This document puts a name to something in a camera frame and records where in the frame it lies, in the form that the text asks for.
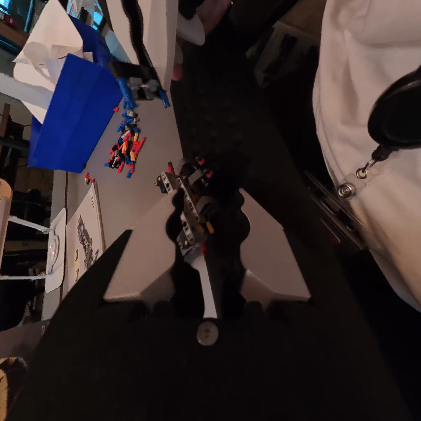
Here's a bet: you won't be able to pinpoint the grey lego chassis assembly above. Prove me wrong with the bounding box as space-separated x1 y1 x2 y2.
153 157 220 319

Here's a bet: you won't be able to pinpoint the person's right hand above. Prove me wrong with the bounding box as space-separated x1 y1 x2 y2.
197 0 233 34

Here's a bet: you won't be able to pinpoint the pile of lego pins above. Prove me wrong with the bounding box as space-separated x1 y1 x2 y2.
104 109 147 179

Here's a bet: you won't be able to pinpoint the black lego beam blue pins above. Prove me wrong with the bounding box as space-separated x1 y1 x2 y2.
108 60 172 110

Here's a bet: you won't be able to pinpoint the lego instruction booklet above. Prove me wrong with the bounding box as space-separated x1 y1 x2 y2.
65 182 106 294

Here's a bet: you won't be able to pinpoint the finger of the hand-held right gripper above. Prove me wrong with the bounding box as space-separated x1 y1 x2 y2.
105 0 149 67
131 0 180 91

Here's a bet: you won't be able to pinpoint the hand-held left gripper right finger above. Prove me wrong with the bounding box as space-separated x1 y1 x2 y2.
238 188 312 302

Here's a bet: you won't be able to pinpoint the blue plastic bin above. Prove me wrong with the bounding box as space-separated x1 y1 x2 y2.
27 16 124 174

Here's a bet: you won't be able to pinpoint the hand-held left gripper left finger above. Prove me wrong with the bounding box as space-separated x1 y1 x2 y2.
103 194 185 303

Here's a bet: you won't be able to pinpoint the black badge reel lanyard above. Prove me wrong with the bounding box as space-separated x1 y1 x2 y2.
336 70 421 198

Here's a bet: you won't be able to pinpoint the crumpled white paper bags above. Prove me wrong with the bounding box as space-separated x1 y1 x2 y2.
0 0 95 124

